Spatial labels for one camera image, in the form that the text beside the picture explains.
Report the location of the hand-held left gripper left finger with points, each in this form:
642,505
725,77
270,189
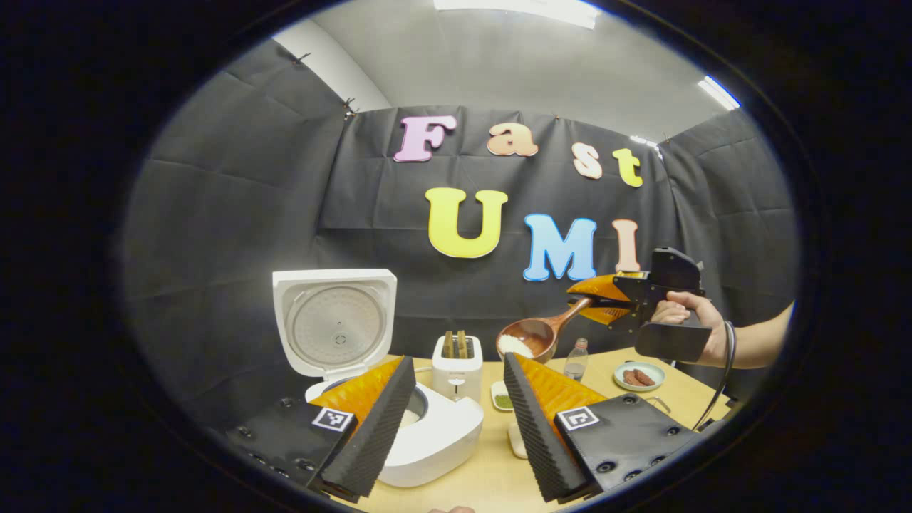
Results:
370,442

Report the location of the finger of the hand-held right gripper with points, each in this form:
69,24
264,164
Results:
613,313
605,287

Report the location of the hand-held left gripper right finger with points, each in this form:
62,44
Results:
545,442

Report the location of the white rice cooker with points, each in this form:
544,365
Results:
442,434

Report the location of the brown wooden spoon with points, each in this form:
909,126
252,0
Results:
541,335

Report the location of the spoonful of white rice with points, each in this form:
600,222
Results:
514,347

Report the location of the white divided grain dish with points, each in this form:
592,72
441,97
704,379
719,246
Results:
501,400

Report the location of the clear plastic bottle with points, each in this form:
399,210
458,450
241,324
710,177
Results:
576,363

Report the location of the red meat slice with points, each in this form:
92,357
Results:
628,378
645,377

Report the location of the pale green plate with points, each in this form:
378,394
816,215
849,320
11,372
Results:
655,370

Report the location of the white toaster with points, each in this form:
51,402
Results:
457,377

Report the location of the brown bread slice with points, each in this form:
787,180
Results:
448,345
462,345

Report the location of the small ceiling light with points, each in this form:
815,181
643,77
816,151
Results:
718,92

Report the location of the black backdrop cloth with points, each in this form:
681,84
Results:
249,214

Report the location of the large ceiling light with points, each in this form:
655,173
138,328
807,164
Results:
527,8

